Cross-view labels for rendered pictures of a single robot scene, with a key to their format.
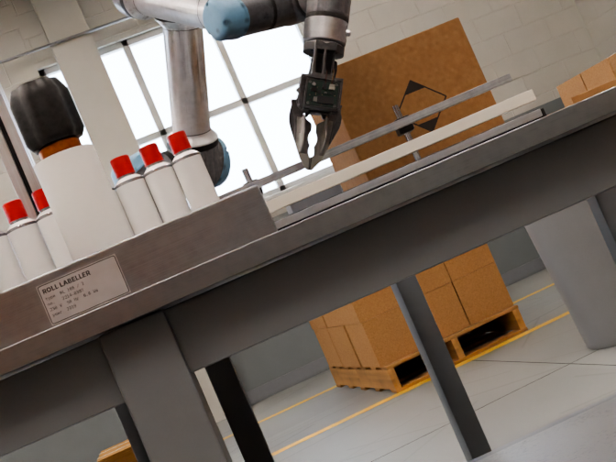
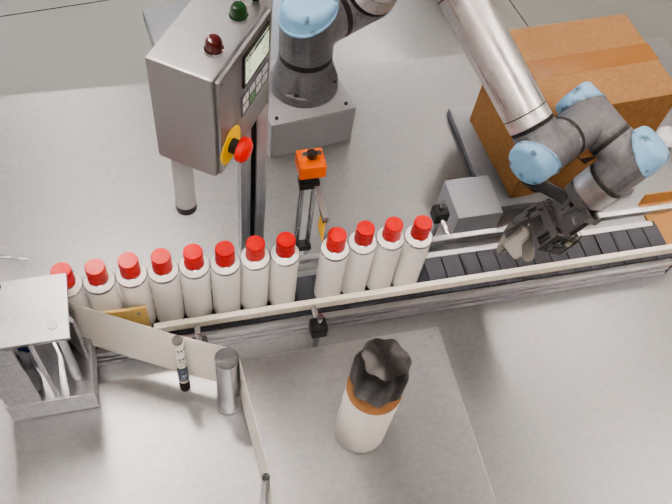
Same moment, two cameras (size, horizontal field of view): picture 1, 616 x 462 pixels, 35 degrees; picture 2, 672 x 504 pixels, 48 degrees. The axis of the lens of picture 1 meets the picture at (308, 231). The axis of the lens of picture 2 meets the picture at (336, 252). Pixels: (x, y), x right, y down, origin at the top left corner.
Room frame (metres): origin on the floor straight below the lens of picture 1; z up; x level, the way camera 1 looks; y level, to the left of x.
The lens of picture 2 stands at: (0.94, 0.50, 2.15)
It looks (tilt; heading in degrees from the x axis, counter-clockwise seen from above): 57 degrees down; 344
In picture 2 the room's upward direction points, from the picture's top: 11 degrees clockwise
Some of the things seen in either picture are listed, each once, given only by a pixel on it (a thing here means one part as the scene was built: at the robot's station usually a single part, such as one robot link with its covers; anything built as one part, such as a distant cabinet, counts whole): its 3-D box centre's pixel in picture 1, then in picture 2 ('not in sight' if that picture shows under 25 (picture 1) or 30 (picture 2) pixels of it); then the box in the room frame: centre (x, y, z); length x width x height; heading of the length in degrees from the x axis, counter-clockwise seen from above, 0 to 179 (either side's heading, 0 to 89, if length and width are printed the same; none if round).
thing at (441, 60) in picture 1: (403, 119); (567, 106); (2.01, -0.27, 0.99); 0.30 x 0.24 x 0.27; 100
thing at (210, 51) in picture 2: not in sight; (213, 44); (1.67, 0.49, 1.49); 0.03 x 0.03 x 0.02
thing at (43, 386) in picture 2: not in sight; (39, 347); (1.50, 0.79, 1.01); 0.14 x 0.13 x 0.26; 96
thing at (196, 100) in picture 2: not in sight; (214, 82); (1.71, 0.49, 1.38); 0.17 x 0.10 x 0.19; 151
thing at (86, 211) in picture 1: (73, 181); (371, 397); (1.37, 0.27, 1.03); 0.09 x 0.09 x 0.30
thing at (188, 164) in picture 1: (199, 189); (412, 253); (1.66, 0.14, 0.98); 0.05 x 0.05 x 0.20
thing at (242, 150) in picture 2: not in sight; (240, 148); (1.64, 0.46, 1.32); 0.04 x 0.03 x 0.04; 151
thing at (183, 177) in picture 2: not in sight; (182, 168); (1.72, 0.55, 1.18); 0.04 x 0.04 x 0.21
